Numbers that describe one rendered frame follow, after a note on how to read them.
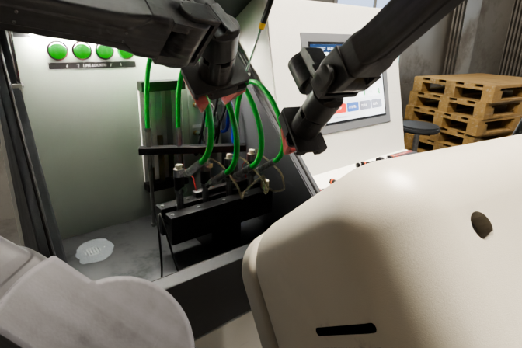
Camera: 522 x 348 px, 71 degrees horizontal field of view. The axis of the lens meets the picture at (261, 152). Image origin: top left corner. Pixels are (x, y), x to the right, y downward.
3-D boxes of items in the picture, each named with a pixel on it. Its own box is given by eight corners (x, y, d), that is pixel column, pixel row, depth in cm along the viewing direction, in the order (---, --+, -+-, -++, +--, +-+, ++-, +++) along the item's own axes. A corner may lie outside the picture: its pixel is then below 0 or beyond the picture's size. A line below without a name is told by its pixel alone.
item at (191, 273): (94, 392, 68) (84, 323, 63) (88, 375, 72) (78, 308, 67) (322, 272, 105) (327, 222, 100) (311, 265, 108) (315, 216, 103)
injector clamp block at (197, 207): (173, 269, 98) (171, 217, 93) (158, 252, 106) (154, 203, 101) (271, 231, 118) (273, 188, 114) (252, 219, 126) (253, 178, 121)
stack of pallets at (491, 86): (464, 144, 533) (479, 72, 502) (541, 165, 451) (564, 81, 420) (394, 157, 465) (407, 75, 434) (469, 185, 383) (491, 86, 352)
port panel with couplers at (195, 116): (193, 149, 127) (191, 57, 117) (189, 147, 129) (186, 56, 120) (225, 143, 135) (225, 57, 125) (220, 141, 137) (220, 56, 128)
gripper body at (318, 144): (306, 110, 76) (321, 88, 70) (324, 153, 71) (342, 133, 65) (278, 113, 73) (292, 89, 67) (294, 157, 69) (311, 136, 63)
